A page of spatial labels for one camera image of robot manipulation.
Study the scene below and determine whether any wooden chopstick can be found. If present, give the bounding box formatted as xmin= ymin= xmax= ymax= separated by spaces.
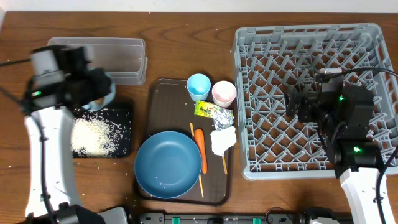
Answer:
xmin=190 ymin=123 xmax=204 ymax=198
xmin=221 ymin=155 xmax=228 ymax=175

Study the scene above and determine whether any brown serving tray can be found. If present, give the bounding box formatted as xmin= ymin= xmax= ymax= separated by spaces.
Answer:
xmin=134 ymin=78 xmax=233 ymax=206

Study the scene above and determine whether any orange carrot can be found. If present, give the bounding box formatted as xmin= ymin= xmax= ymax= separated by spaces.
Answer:
xmin=194 ymin=129 xmax=208 ymax=174

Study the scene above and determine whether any light blue cup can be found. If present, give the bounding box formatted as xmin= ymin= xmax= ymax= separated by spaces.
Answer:
xmin=186 ymin=73 xmax=211 ymax=102

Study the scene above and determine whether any dark blue plate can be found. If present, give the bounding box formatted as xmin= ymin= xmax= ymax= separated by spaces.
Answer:
xmin=134 ymin=131 xmax=198 ymax=199

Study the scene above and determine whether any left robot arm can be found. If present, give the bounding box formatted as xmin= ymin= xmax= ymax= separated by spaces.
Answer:
xmin=21 ymin=45 xmax=129 ymax=224

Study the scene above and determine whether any grey dishwasher rack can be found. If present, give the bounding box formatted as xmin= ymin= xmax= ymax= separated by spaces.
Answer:
xmin=232 ymin=24 xmax=397 ymax=180

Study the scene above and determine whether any yellow foil snack wrapper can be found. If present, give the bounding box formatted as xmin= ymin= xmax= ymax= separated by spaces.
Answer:
xmin=194 ymin=100 xmax=234 ymax=130

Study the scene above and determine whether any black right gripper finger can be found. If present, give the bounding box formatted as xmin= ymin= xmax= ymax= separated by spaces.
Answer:
xmin=285 ymin=95 xmax=301 ymax=116
xmin=287 ymin=85 xmax=308 ymax=98

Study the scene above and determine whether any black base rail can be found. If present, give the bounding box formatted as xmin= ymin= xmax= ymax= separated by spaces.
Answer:
xmin=136 ymin=213 xmax=353 ymax=224

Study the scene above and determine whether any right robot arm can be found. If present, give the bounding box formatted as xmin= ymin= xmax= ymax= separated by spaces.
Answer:
xmin=284 ymin=81 xmax=395 ymax=223

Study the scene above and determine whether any black tray bin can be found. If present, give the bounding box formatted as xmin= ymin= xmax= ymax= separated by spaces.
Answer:
xmin=70 ymin=101 xmax=135 ymax=159

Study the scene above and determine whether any white rice pile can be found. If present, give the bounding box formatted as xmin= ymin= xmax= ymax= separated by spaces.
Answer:
xmin=70 ymin=108 xmax=131 ymax=157

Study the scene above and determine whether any white napkin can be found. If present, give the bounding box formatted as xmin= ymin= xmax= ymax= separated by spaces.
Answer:
xmin=210 ymin=126 xmax=237 ymax=156

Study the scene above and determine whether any light blue bowl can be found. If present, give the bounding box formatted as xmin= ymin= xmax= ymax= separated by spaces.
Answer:
xmin=82 ymin=72 xmax=116 ymax=111

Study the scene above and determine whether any clear plastic bin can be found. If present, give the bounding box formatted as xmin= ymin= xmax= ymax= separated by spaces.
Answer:
xmin=48 ymin=37 xmax=147 ymax=85

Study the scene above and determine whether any pink cup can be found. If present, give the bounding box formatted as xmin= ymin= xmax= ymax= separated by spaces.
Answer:
xmin=211 ymin=80 xmax=237 ymax=108

